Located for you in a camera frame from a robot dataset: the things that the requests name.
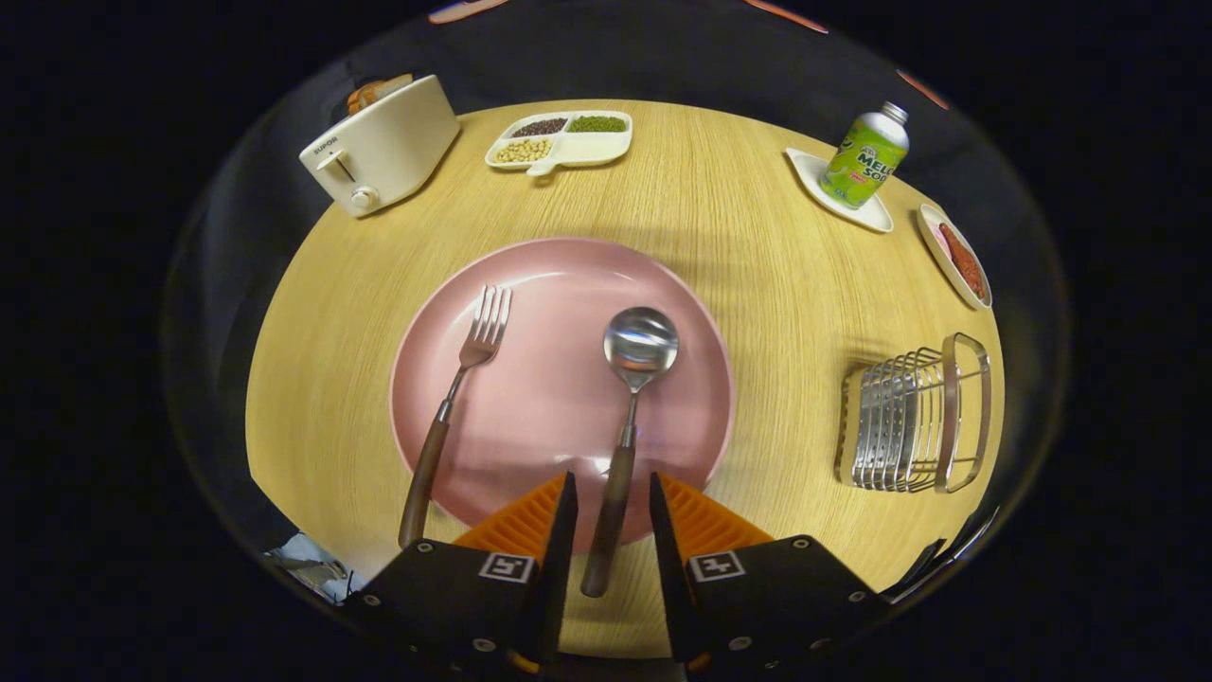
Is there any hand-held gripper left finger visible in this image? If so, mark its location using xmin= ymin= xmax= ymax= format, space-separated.
xmin=339 ymin=471 xmax=580 ymax=678

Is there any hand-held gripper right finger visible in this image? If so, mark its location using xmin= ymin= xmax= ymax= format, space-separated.
xmin=649 ymin=472 xmax=892 ymax=678

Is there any wooden-handled metal spoon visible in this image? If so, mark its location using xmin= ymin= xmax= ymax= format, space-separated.
xmin=579 ymin=306 xmax=681 ymax=600

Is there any wooden-handled metal fork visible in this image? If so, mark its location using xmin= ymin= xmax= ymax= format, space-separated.
xmin=398 ymin=285 xmax=513 ymax=550

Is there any pink round plate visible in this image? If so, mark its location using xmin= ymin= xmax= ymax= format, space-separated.
xmin=389 ymin=237 xmax=736 ymax=555

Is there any light blue cloth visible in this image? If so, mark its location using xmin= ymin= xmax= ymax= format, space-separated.
xmin=265 ymin=532 xmax=353 ymax=604

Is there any white square coaster plate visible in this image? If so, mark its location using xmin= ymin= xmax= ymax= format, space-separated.
xmin=785 ymin=148 xmax=894 ymax=234

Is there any white round food plate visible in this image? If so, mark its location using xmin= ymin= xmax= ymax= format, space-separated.
xmin=917 ymin=203 xmax=993 ymax=312

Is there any white divided dish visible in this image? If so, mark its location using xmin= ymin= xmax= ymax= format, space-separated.
xmin=485 ymin=111 xmax=633 ymax=178

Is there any brown meat piece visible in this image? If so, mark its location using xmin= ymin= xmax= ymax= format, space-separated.
xmin=937 ymin=223 xmax=988 ymax=299

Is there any silver green-label drink bottle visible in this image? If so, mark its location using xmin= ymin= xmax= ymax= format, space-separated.
xmin=819 ymin=101 xmax=911 ymax=210

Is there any white toaster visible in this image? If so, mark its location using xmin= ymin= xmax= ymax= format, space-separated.
xmin=299 ymin=74 xmax=462 ymax=219

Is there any brown toast slice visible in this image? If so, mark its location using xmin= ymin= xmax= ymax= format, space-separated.
xmin=346 ymin=74 xmax=415 ymax=117

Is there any metal wire cutlery rack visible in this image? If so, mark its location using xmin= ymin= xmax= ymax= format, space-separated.
xmin=834 ymin=332 xmax=993 ymax=494

